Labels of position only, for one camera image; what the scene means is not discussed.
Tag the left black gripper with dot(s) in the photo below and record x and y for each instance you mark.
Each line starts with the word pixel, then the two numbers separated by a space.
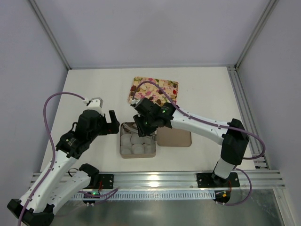
pixel 107 125

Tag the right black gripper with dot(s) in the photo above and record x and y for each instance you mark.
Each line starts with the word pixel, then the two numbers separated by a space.
pixel 143 125

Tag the metal tongs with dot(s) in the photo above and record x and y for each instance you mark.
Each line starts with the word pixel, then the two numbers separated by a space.
pixel 131 129

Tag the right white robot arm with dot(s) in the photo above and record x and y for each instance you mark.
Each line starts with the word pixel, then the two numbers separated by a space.
pixel 231 136

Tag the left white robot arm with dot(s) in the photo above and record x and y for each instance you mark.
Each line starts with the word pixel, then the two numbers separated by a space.
pixel 39 205

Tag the white paper cup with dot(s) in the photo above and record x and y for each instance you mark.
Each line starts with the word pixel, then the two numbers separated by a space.
pixel 135 139
pixel 138 149
pixel 149 140
pixel 126 150
pixel 149 148
pixel 125 140

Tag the floral tray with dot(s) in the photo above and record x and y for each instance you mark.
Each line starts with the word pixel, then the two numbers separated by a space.
pixel 153 93

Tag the gold tin lid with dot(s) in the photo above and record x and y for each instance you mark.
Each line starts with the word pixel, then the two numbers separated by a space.
pixel 167 137

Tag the gold tin box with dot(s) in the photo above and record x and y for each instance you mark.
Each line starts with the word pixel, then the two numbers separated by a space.
pixel 124 131

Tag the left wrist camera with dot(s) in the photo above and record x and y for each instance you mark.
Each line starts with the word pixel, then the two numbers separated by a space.
pixel 95 104

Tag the left black mount plate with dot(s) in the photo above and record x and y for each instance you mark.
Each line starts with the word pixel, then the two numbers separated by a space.
pixel 102 181

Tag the black mount plate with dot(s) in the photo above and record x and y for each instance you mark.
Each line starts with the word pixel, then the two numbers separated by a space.
pixel 208 180
pixel 102 181

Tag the white slotted cable duct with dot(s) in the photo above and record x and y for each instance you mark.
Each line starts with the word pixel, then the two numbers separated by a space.
pixel 151 195

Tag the right black mount plate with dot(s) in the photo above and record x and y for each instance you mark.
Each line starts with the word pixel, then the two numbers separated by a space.
pixel 208 180

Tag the left aluminium frame post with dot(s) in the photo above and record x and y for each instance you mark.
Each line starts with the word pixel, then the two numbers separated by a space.
pixel 39 15

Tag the aluminium frame post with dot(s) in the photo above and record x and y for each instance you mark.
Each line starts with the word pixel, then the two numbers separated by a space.
pixel 39 15
pixel 256 31

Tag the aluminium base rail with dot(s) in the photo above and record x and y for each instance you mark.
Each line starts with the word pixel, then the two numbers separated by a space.
pixel 187 179

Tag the right aluminium frame post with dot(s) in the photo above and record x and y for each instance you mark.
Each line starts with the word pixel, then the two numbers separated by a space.
pixel 256 31

